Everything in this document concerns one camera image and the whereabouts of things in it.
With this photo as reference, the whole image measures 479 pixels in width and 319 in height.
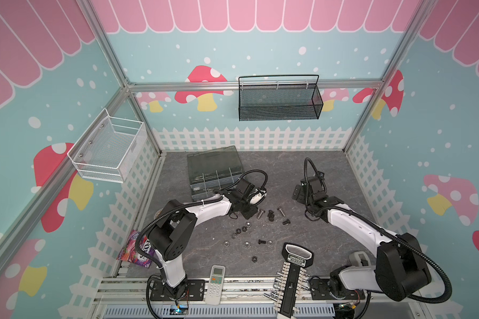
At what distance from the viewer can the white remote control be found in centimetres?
74

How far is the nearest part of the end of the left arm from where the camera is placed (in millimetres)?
710

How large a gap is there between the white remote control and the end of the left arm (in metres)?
0.23
